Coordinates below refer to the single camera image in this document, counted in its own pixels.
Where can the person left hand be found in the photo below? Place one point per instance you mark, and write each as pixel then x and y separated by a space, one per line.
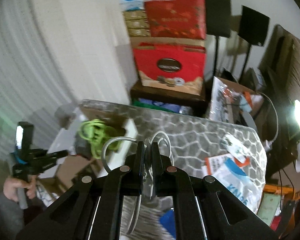
pixel 11 185

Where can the black speaker on stand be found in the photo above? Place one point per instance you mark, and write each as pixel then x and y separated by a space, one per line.
pixel 218 14
pixel 253 29

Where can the grey white patterned blanket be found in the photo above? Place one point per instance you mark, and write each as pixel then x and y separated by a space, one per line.
pixel 192 141

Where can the white blue plastic bag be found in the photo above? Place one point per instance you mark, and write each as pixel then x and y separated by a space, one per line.
pixel 228 170

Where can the white striped curtain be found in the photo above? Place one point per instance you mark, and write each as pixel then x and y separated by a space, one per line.
pixel 53 54

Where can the red patterned gift box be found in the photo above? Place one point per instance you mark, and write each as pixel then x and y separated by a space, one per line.
pixel 177 18

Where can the stacked tan boxes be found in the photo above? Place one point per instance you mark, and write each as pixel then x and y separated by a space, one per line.
pixel 137 23

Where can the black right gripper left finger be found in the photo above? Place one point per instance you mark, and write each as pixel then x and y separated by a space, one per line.
pixel 90 210

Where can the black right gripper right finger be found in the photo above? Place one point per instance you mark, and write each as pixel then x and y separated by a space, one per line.
pixel 204 208

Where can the red collection gift bag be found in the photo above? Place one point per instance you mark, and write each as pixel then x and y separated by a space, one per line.
pixel 173 67

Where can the cardboard box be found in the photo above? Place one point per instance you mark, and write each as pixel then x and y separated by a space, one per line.
pixel 83 138

